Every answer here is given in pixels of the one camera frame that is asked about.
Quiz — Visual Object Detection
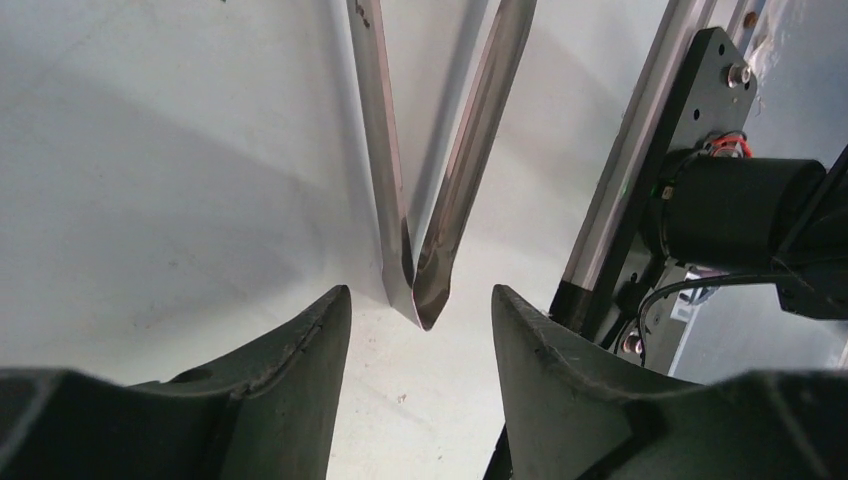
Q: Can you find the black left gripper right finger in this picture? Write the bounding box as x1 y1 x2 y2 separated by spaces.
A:
491 285 847 479

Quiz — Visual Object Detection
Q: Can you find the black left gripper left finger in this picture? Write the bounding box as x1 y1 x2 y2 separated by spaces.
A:
1 285 352 479

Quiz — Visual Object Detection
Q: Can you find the black arm base motor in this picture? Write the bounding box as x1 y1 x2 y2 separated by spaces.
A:
667 154 847 321

